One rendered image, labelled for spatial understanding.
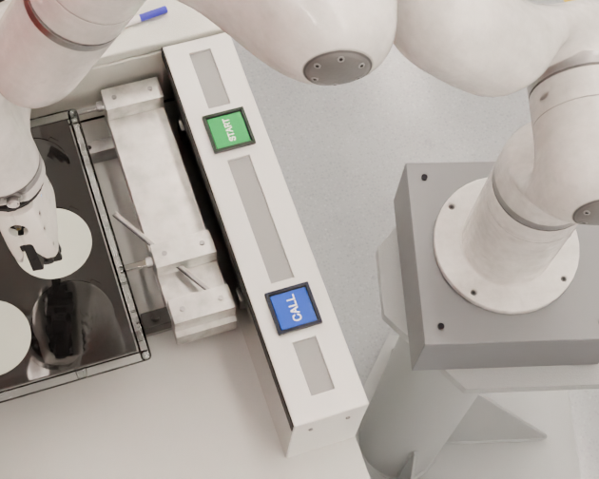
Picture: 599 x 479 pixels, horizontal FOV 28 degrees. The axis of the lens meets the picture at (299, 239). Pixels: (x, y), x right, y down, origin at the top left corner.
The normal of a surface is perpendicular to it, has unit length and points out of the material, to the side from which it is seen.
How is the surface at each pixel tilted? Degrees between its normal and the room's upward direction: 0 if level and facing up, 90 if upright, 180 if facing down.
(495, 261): 92
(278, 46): 81
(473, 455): 0
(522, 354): 90
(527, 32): 47
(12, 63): 75
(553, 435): 0
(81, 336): 0
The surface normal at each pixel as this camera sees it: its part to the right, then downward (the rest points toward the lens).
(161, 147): 0.07, -0.43
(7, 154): 0.69, 0.61
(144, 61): 0.33, 0.87
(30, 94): -0.10, 0.89
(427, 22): -0.39, 0.40
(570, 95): -0.54, -0.31
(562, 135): -0.75, -0.22
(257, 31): -0.61, 0.60
